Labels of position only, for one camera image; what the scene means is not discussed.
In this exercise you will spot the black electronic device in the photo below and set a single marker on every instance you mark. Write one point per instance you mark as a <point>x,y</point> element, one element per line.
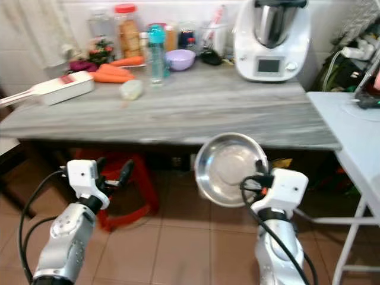
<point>369,98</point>

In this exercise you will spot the blue water bottle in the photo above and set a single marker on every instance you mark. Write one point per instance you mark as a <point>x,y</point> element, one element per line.
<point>157,56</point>

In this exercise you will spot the white power strip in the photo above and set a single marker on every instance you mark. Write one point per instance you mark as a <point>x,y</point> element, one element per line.
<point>355,52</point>

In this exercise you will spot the small dark glass jar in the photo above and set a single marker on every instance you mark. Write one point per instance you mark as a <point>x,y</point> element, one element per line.
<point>187,38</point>

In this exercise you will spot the purple bowl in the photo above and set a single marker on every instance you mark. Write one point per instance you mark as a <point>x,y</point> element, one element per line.
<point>180,60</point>

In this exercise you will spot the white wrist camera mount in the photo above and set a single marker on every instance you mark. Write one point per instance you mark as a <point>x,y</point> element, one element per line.
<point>285,190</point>
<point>83,178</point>

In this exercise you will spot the white vegetable piece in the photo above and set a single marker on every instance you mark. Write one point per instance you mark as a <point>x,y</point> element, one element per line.
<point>132,89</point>

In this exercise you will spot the small red green plant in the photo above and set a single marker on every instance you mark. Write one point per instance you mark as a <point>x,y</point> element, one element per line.
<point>101,52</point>

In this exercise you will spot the small black object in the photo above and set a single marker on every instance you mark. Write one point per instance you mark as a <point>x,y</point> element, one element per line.
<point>211,57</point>

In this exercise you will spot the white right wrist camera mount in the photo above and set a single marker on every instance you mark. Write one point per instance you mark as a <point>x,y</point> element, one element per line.
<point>285,190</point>

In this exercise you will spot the white curtain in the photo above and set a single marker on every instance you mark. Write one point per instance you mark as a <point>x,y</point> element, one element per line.
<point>44,29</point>

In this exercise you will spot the green bag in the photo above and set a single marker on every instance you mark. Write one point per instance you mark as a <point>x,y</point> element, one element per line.
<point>335,71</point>

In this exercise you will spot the white folding table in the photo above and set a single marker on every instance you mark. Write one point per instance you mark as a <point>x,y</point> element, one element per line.
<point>350,136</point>

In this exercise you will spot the red-lidded food jar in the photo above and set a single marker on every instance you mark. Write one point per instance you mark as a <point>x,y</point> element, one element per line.
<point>127,35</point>

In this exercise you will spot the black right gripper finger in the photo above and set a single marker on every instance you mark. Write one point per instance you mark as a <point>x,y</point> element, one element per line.
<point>261,167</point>

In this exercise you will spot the purple vegetable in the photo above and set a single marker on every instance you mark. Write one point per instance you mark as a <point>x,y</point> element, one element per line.
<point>83,66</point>

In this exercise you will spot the red plastic stool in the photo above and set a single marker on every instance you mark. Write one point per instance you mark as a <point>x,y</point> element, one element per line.
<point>142,202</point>

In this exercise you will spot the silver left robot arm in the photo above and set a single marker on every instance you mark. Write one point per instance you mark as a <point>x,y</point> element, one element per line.
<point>65,243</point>

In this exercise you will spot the white kitchen cooking machine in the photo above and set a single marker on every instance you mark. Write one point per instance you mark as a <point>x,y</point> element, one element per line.
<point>249,47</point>

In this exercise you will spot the small orange spice jar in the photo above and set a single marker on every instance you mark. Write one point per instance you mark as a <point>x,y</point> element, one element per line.
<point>171,37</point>

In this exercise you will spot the orange carrot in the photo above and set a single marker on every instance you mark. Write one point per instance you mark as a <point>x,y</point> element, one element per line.
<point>113,74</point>
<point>129,61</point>

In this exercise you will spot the clear glass jar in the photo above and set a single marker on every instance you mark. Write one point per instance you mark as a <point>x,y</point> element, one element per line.
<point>100,24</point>

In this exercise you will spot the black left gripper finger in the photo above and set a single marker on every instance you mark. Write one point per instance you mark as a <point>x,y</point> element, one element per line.
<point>126,172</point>
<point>101,164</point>

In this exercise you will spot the white utensil holder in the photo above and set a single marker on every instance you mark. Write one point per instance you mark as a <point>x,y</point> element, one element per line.
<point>217,35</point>

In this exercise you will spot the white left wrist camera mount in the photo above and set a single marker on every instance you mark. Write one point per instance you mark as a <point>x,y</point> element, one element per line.
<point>83,178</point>

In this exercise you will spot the dark wooden table frame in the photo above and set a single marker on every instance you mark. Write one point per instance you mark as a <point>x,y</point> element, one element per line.
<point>172,157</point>

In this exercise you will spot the round steel plate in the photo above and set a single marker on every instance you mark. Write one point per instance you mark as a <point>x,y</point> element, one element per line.
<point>225,169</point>

